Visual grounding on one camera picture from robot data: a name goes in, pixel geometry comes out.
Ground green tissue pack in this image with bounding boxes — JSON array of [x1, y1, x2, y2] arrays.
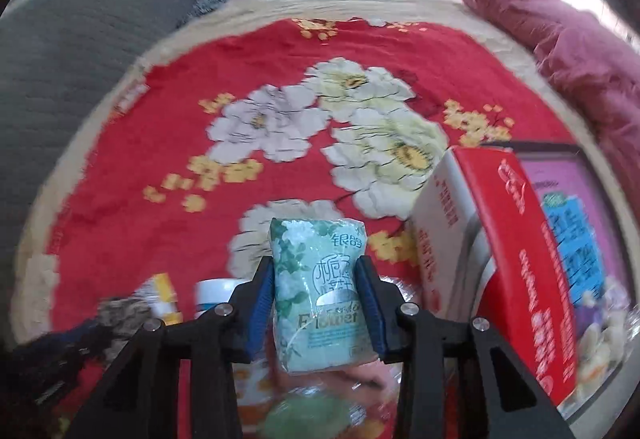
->
[[270, 218, 375, 375]]

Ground pink mask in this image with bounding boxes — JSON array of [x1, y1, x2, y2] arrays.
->
[[232, 357, 402, 439]]

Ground yellow white snack packet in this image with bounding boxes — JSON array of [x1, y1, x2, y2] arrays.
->
[[134, 272, 183, 325]]

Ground green sponge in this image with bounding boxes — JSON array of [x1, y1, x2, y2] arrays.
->
[[257, 393, 361, 439]]

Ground white duck plush toy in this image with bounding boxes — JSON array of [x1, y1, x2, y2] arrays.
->
[[574, 275, 639, 403]]

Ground leopard print scrunchie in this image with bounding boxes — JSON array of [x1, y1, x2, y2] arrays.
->
[[96, 296, 152, 367]]

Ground white vitamin bottle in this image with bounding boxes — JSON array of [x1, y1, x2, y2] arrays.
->
[[195, 279, 247, 318]]

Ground red tissue box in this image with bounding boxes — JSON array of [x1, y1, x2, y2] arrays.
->
[[410, 147, 577, 404]]

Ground red floral blanket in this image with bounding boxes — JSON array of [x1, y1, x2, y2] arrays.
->
[[44, 16, 582, 439]]

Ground grey tray with pink book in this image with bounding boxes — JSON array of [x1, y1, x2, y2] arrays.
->
[[496, 141, 639, 422]]

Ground beige bed sheet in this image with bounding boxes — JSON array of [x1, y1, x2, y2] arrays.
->
[[9, 0, 639, 343]]

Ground grey quilted headboard cushion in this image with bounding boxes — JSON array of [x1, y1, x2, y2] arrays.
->
[[0, 0, 206, 270]]

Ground pink crumpled quilt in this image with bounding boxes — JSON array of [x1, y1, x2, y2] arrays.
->
[[463, 0, 640, 214]]

